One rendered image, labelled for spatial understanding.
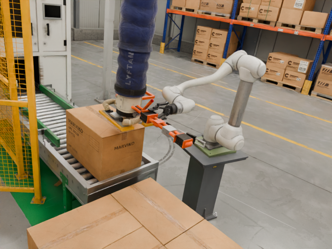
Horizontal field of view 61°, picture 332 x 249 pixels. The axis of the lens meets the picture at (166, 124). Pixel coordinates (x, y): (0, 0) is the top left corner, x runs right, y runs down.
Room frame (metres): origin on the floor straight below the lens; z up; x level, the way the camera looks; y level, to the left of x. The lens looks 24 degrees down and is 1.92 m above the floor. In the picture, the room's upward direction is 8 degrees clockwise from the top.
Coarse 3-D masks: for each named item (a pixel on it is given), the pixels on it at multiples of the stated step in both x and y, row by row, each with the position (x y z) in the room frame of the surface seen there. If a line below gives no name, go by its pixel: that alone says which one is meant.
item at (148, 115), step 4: (140, 112) 1.72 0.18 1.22; (144, 112) 1.75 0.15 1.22; (148, 112) 1.76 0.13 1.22; (152, 112) 1.77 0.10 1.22; (140, 116) 1.73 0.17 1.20; (144, 116) 1.69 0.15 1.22; (148, 116) 1.68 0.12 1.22; (152, 116) 1.70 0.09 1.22; (156, 116) 1.72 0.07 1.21; (144, 120) 1.69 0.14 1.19; (148, 120) 1.68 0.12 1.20
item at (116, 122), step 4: (100, 112) 1.93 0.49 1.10; (104, 112) 1.91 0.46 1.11; (108, 112) 1.92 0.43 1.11; (104, 116) 1.88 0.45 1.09; (108, 116) 1.86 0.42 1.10; (112, 120) 1.81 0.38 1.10; (116, 120) 1.81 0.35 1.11; (120, 120) 1.79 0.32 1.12; (116, 124) 1.76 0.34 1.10; (120, 124) 1.75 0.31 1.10; (120, 128) 1.72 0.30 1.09; (124, 128) 1.72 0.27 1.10; (128, 128) 1.73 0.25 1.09; (132, 128) 1.75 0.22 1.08
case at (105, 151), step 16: (80, 112) 2.22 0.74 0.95; (96, 112) 2.26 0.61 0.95; (80, 128) 2.05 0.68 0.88; (96, 128) 1.95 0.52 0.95; (112, 128) 1.99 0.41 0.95; (144, 128) 2.10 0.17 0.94; (80, 144) 2.05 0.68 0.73; (96, 144) 1.87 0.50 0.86; (112, 144) 1.88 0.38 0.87; (128, 144) 1.99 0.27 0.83; (80, 160) 2.05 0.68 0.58; (96, 160) 1.86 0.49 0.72; (112, 160) 1.89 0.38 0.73; (128, 160) 2.00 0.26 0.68; (96, 176) 1.86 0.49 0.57; (112, 176) 1.89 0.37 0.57
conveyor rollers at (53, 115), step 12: (24, 96) 3.40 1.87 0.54; (36, 96) 3.44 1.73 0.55; (36, 108) 3.08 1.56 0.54; (48, 108) 3.11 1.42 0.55; (60, 108) 3.20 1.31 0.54; (48, 120) 2.82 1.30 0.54; (60, 120) 2.84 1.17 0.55; (60, 132) 2.56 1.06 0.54; (60, 144) 2.37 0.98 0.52; (72, 156) 2.17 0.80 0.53; (84, 168) 1.98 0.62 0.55; (96, 180) 1.85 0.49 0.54
